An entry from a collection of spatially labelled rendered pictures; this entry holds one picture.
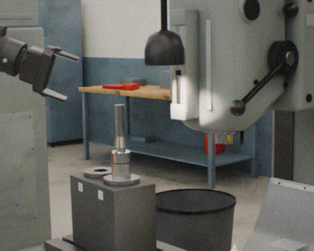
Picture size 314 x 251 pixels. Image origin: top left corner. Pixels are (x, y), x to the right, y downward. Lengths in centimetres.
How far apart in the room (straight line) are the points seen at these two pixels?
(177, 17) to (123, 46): 704
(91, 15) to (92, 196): 730
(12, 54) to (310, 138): 77
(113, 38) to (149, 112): 117
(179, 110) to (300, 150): 53
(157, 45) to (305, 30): 35
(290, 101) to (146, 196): 43
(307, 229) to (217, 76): 57
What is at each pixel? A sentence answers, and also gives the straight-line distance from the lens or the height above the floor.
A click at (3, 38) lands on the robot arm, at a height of 150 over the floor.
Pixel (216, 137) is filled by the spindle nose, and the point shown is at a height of 129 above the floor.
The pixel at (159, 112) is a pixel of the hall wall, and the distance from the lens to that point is 775.
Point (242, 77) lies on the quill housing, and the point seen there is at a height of 142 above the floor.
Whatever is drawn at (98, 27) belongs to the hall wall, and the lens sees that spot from 864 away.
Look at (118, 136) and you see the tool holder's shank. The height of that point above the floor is 126.
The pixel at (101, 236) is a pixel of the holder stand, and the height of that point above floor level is 102.
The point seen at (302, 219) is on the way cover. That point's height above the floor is 104.
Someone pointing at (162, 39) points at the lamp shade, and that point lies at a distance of 110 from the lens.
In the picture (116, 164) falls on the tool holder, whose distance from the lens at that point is 152.
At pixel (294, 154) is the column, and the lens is 167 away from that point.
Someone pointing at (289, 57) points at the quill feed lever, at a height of 146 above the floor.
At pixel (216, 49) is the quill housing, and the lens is 119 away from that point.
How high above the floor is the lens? 150
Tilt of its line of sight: 8 degrees down
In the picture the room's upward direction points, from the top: 1 degrees counter-clockwise
